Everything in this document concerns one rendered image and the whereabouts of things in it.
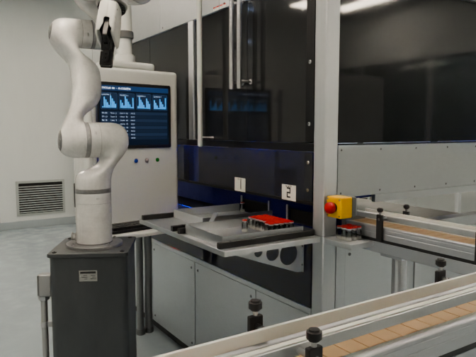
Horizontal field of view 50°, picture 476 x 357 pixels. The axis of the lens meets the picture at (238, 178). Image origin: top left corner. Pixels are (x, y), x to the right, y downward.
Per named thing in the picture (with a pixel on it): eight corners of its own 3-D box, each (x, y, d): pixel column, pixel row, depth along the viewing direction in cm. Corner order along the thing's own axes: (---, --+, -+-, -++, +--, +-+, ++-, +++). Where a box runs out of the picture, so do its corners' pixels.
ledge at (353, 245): (352, 238, 186) (352, 233, 185) (380, 245, 175) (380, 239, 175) (324, 243, 178) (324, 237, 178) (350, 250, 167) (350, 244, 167)
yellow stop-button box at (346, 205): (341, 214, 179) (341, 194, 179) (355, 217, 173) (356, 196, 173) (325, 216, 175) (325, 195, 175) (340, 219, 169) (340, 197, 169)
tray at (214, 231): (261, 224, 203) (261, 215, 203) (302, 235, 182) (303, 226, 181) (185, 233, 185) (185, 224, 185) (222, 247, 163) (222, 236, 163)
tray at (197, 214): (239, 210, 238) (239, 202, 238) (272, 218, 216) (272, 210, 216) (173, 217, 220) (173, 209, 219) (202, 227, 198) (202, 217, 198)
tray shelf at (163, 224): (233, 212, 242) (233, 209, 242) (336, 239, 184) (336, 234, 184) (139, 222, 216) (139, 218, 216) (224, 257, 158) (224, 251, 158)
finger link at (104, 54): (102, 42, 135) (99, 66, 133) (99, 37, 131) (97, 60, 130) (114, 43, 135) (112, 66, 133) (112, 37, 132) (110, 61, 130)
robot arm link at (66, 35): (112, 152, 169) (61, 153, 161) (104, 161, 179) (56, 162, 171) (98, 14, 177) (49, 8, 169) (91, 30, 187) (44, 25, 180)
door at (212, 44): (196, 139, 256) (195, 20, 251) (248, 141, 217) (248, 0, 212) (195, 139, 256) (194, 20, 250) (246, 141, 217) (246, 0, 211)
